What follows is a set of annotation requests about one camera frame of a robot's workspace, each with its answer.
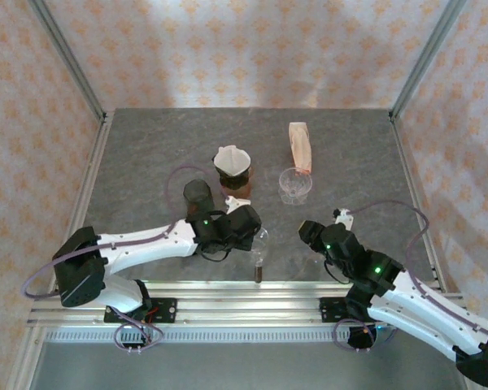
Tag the brown glass coffee server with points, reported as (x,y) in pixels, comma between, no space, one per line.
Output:
(238,191)

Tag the white paper coffee filter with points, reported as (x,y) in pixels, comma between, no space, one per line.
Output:
(232,160)

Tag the clear ribbed coffee dripper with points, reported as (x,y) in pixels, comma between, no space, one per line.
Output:
(294,189)

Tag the coffee filter pack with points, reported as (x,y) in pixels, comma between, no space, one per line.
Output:
(301,150)

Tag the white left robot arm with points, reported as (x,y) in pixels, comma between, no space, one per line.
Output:
(146,245)

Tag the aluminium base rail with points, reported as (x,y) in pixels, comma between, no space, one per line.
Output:
(248,302)

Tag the aluminium table side rail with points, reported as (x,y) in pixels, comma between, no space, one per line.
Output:
(85,195)
(410,170)

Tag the aluminium frame post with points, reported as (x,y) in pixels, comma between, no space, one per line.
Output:
(427,57)
(65,57)

